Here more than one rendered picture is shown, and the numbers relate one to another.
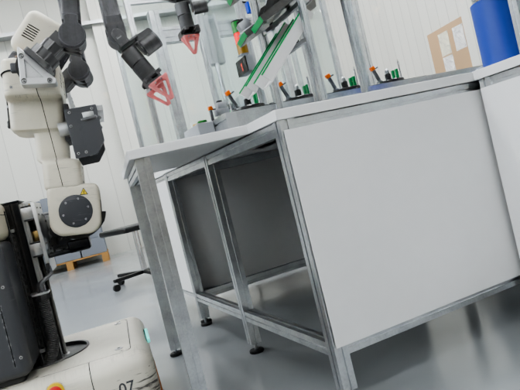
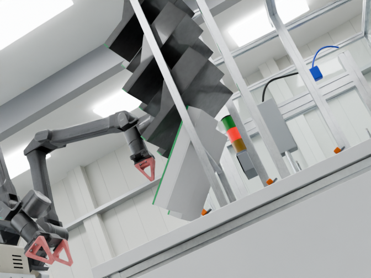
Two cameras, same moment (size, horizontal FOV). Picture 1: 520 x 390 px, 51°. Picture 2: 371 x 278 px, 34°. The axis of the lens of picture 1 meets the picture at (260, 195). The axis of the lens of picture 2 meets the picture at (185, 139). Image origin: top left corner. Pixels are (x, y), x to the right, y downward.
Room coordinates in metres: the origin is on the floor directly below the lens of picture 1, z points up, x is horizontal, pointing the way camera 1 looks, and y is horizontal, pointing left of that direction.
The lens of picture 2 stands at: (0.53, -0.97, 0.54)
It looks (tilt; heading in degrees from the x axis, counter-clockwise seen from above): 22 degrees up; 29
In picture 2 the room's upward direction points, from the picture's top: 23 degrees counter-clockwise
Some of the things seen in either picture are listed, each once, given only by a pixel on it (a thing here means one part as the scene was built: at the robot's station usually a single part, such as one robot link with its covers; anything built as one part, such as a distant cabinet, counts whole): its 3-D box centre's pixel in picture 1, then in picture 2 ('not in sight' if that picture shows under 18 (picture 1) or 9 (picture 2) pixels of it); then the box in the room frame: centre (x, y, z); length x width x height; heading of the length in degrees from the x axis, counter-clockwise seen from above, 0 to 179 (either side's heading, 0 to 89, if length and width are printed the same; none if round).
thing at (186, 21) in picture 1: (186, 25); (139, 151); (2.17, 0.12, 1.35); 0.10 x 0.07 x 0.07; 23
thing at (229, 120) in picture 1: (201, 141); not in sight; (2.49, 0.20, 0.91); 0.89 x 0.06 x 0.11; 23
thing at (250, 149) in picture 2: (240, 11); (229, 104); (2.53, -0.11, 1.46); 0.03 x 0.03 x 1.00; 23
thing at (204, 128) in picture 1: (199, 133); not in sight; (2.29, 0.19, 0.93); 0.21 x 0.07 x 0.06; 23
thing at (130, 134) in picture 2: (184, 9); (134, 136); (2.17, 0.12, 1.41); 0.07 x 0.06 x 0.07; 99
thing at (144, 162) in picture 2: (190, 43); (148, 170); (2.18, 0.12, 1.28); 0.07 x 0.07 x 0.09; 23
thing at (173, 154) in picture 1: (213, 148); not in sight; (2.13, 0.13, 0.84); 0.90 x 0.70 x 0.03; 15
